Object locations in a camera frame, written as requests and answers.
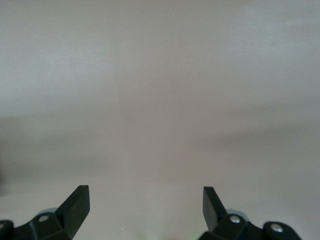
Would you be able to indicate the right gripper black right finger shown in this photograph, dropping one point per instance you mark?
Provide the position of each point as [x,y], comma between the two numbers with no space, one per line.
[212,215]

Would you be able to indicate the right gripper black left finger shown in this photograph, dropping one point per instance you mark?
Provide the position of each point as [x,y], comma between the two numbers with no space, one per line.
[72,212]

